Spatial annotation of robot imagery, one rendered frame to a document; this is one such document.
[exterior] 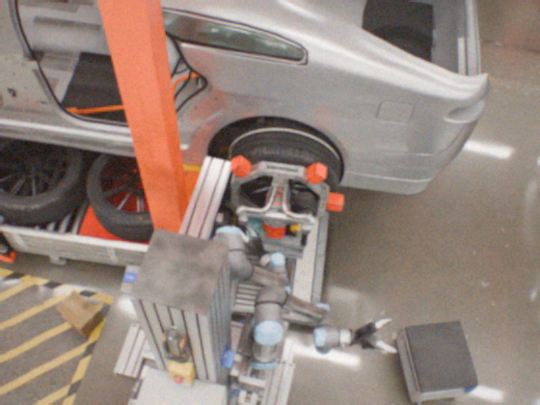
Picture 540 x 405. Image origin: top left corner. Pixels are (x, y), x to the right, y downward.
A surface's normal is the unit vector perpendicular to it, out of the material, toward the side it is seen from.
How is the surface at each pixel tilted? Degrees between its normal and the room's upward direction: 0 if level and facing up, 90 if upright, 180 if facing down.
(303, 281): 0
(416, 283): 0
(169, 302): 0
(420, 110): 90
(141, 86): 90
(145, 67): 90
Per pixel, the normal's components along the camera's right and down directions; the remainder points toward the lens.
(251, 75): -0.12, 0.76
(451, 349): 0.04, -0.51
